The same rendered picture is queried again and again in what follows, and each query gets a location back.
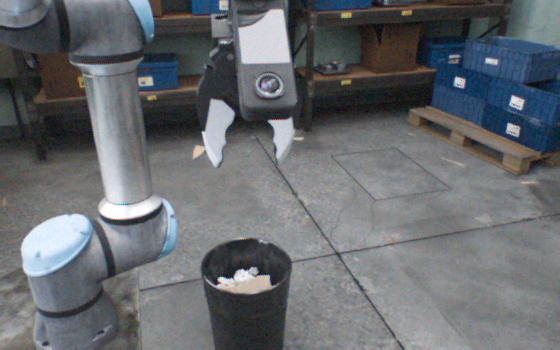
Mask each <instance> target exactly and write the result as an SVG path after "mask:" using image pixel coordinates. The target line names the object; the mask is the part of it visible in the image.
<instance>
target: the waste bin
mask: <svg viewBox="0 0 560 350"><path fill-rule="evenodd" d="M250 268H257V270H258V272H259V273H257V275H254V277H256V276H258V275H270V279H269V281H271V282H270V283H271V285H272V287H271V288H267V289H263V290H260V291H256V292H247V293H241V292H233V291H229V290H226V289H221V288H220V287H218V286H217V285H219V284H221V282H218V278H219V277H224V278H225V279H231V278H232V279H233V280H234V275H235V274H236V272H237V271H238V270H241V269H243V270H245V271H248V274H249V269H250ZM292 268H293V264H292V261H291V258H290V256H289V255H288V254H287V252H286V251H285V250H284V249H283V248H282V247H280V246H278V245H277V244H275V243H274V242H273V241H267V240H264V239H260V238H237V239H233V240H229V241H224V242H221V243H220V244H218V245H216V246H215V247H214V248H211V249H210V250H209V251H208V252H207V254H206V255H205V256H204V257H203V259H202V262H201V265H200V273H201V276H202V279H203V287H204V291H205V297H206V302H207V304H208V310H209V315H210V320H211V325H212V336H213V341H214V347H215V350H283V342H284V333H285V324H286V315H287V297H288V295H289V287H290V280H291V274H292ZM249 275H250V274H249Z"/></svg>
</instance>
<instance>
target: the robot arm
mask: <svg viewBox="0 0 560 350"><path fill-rule="evenodd" d="M223 19H226V21H219V20H223ZM211 26H212V51H211V52H210V59H211V60H212V61H213V65H209V64H205V65H204V74H203V77H201V79H200V81H199V83H198V87H197V93H196V104H197V110H198V115H199V119H200V123H201V131H202V135H203V139H204V143H205V146H206V149H207V153H208V156H209V158H210V160H211V162H213V164H214V166H215V168H220V166H221V162H222V161H223V150H222V149H223V147H224V146H225V144H226V142H227V139H226V130H227V128H228V126H229V125H230V124H231V123H233V120H234V114H235V113H234V104H233V103H232V102H231V101H230V100H229V99H228V97H226V96H225V94H226V95H228V96H231V97H232V98H233V101H237V100H238V99H240V108H241V116H242V117H243V118H244V119H245V120H247V121H267V122H268V123H269V124H271V125H272V126H273V127H272V131H271V134H272V137H273V141H274V156H275V160H276V163H277V165H280V164H281V163H282V162H283V161H284V159H285V158H286V156H287V153H288V151H289V149H290V148H291V145H292V143H293V137H294V134H295V130H296V129H297V126H298V123H299V119H300V111H301V108H302V104H303V93H302V89H301V86H300V81H299V79H298V77H297V73H296V71H297V69H296V66H295V64H293V58H292V52H291V46H290V40H289V34H288V28H287V15H286V9H285V3H284V0H228V10H227V13H226V14H225V15H211ZM153 33H154V22H153V17H152V13H151V9H150V4H149V1H148V0H0V41H1V42H5V43H7V44H8V45H10V46H12V47H14V48H16V49H18V50H24V51H27V52H32V53H36V54H53V53H63V52H68V54H69V59H70V62H71V64H72V65H73V66H76V67H77V68H79V70H80V71H81V72H82V74H83V79H84V84H85V88H86V94H87V98H88V108H89V113H90V117H91V122H92V127H93V132H94V136H95V142H96V151H97V156H98V161H99V165H100V169H101V175H102V179H103V189H104V194H105V197H104V198H103V201H102V202H101V203H100V204H99V213H100V217H97V218H94V219H92V220H88V218H87V217H84V216H82V215H78V214H73V215H72V216H70V215H64V216H59V217H57V218H51V219H49V220H48V221H46V222H44V223H42V224H41V225H38V226H37V227H35V228H34V229H33V231H32V232H31V233H30V234H28V235H27V236H26V237H25V240H24V242H23V244H22V248H21V251H22V256H23V260H24V264H23V266H24V272H25V273H26V274H27V277H28V280H29V283H30V286H31V288H30V290H31V292H32V296H33V298H34V302H35V305H36V308H37V314H36V320H35V326H34V332H33V336H34V342H35V347H36V349H37V350H99V349H101V348H102V347H104V345H106V344H107V343H108V342H109V341H110V340H111V339H112V337H113V336H114V335H115V333H116V332H117V329H118V327H119V315H118V311H117V308H116V307H115V305H114V302H113V301H112V300H111V299H110V298H109V296H108V295H107V293H106V292H105V290H104V289H103V286H102V281H103V280H106V279H110V278H112V277H115V276H116V275H119V274H122V273H123V272H126V271H130V270H132V269H135V268H137V267H139V266H142V265H144V264H146V263H153V262H156V261H157V260H159V258H161V257H163V256H167V255H168V254H170V253H171V252H172V251H173V249H174V247H175V245H176V242H177V223H176V219H174V211H173V208H172V207H171V206H170V204H169V203H168V202H167V201H166V200H165V199H162V198H161V195H160V194H159V193H158V192H156V191H155V190H153V185H152V179H151V173H150V166H149V160H148V153H147V147H146V134H145V127H144V121H143V114H142V108H141V101H140V95H139V88H138V75H137V66H138V64H139V62H140V61H142V60H143V59H144V50H143V45H146V44H148V43H149V42H151V40H152V38H153Z"/></svg>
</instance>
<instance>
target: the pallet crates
mask: <svg viewBox="0 0 560 350"><path fill-rule="evenodd" d="M480 40H488V41H487V43H485V44H480V43H478V42H479V41H480ZM465 41H466V46H465V47H464V48H465V52H464V56H463V57H458V58H451V59H444V60H437V61H438V65H437V71H436V76H435V82H434V83H433V84H434V89H432V90H433V95H432V101H431V106H425V108H423V107H421V108H416V109H409V119H408V123H407V124H409V125H410V126H412V127H414V128H416V129H420V130H422V131H423V132H425V133H427V134H429V135H432V136H434V137H436V138H438V139H439V140H441V141H443V142H447V143H449V144H451V145H453V146H454V147H456V148H458V149H461V150H463V151H465V152H467V153H468V154H471V155H473V156H476V157H478V158H480V159H482V160H483V161H485V162H489V163H491V164H492V165H494V166H496V167H498V168H499V169H504V170H506V171H507V172H509V173H511V174H513V175H515V176H517V177H520V176H523V175H526V174H527V171H528V170H529V167H530V163H531V162H530V161H534V162H536V163H540V164H541V165H544V166H546V167H548V168H549V169H550V168H553V167H556V166H559V165H560V79H558V78H556V77H558V72H559V69H560V47H554V46H550V45H545V44H541V43H536V42H531V41H522V40H518V39H513V38H508V37H503V36H494V37H486V38H477V39H469V40H465ZM453 59H458V63H454V64H449V63H448V62H449V60H453ZM428 120H430V121H431V122H436V123H438V124H439V125H441V126H444V127H445V128H449V129H452V130H453V131H452V134H451V136H450V135H446V134H445V133H442V132H440V131H438V130H437V129H432V128H430V127H429V126H427V121H428ZM473 140H475V141H476V142H481V143H483V144H484V145H486V146H489V147H491V148H492V149H497V150H499V151H500V152H503V153H505V154H504V157H503V160H501V159H499V158H498V157H496V156H494V155H490V154H488V153H486V152H484V151H483V150H481V149H476V148H475V147H473V146H471V144H472V142H473Z"/></svg>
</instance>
